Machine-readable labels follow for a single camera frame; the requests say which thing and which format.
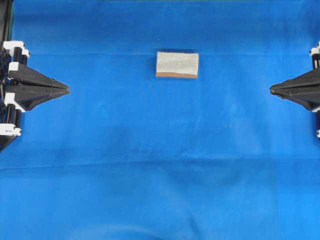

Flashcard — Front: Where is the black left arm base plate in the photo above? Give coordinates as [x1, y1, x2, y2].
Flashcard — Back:
[0, 135, 16, 152]

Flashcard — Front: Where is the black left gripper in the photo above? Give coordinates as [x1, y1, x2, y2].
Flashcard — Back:
[0, 40, 70, 137]

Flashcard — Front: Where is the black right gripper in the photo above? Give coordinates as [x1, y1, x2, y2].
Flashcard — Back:
[270, 41, 320, 139]

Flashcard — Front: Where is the blue table cloth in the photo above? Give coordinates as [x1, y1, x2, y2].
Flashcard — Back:
[0, 0, 320, 240]

